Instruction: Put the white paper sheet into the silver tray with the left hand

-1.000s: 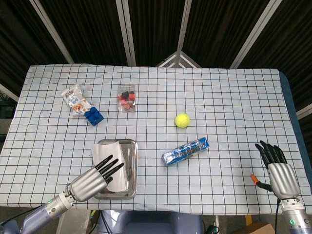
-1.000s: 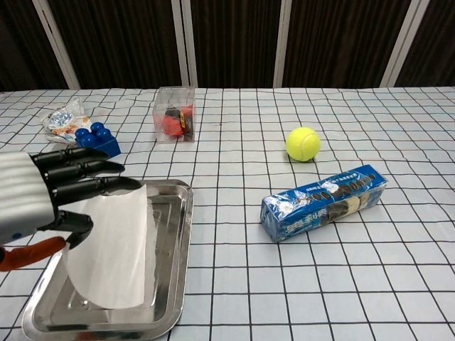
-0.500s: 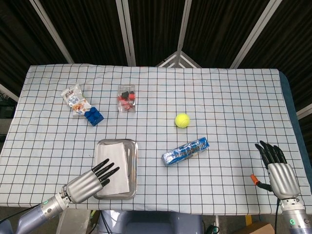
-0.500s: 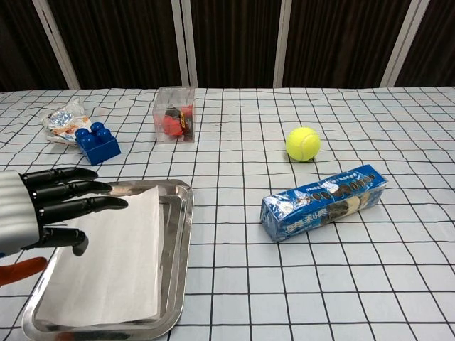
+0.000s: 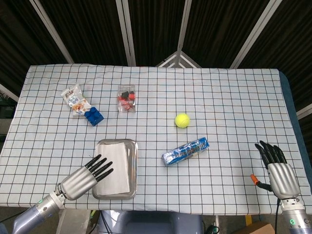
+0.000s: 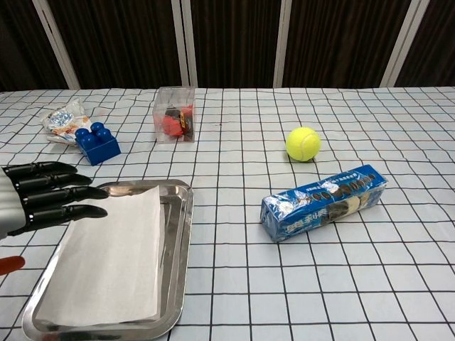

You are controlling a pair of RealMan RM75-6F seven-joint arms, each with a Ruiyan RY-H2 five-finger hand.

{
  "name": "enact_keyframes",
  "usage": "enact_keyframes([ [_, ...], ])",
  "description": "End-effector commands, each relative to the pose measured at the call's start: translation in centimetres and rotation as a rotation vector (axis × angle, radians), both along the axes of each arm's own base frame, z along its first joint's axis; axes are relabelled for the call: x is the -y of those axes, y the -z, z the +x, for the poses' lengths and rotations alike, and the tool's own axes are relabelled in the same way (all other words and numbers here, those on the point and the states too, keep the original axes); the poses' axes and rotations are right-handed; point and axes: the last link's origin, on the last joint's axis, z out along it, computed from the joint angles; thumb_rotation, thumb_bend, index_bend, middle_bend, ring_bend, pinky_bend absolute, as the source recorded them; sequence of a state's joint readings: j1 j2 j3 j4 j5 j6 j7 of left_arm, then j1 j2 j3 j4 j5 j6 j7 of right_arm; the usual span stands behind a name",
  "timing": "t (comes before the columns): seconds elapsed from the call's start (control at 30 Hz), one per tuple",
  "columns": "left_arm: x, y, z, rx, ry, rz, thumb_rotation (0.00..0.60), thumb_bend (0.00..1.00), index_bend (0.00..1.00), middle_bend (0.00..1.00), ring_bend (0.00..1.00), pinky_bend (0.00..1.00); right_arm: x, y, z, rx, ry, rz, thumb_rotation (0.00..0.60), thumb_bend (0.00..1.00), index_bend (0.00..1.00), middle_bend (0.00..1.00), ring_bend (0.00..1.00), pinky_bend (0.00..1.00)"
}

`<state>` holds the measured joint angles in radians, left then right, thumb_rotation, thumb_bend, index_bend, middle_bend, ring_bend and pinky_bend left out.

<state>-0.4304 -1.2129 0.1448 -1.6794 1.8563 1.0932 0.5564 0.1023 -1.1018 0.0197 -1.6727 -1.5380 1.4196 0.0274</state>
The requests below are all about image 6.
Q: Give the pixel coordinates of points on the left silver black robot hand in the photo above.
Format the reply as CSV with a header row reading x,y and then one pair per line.
x,y
39,195

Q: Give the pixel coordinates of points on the stainless steel tray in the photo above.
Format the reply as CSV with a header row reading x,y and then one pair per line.
x,y
177,231

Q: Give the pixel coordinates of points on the translucent white plastic sheet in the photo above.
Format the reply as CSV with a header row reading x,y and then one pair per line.
x,y
106,266

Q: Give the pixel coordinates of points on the white double frame post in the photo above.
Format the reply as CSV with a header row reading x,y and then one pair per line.
x,y
188,53

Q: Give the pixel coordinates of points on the clear box with clips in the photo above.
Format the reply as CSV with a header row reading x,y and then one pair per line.
x,y
174,117

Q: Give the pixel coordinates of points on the blue cookie box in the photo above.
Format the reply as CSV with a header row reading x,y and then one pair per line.
x,y
320,206

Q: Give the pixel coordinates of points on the blue toy building block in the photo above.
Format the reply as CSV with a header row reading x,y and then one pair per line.
x,y
99,149

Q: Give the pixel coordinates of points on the white metal frame post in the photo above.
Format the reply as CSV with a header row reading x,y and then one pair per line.
x,y
57,46
401,42
282,42

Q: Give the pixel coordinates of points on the yellow tennis ball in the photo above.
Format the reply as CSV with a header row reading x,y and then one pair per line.
x,y
303,144

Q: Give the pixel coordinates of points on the white checkered tablecloth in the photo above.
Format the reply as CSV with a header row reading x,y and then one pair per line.
x,y
320,284

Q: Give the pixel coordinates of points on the white snack bag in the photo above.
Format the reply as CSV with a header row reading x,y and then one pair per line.
x,y
58,119

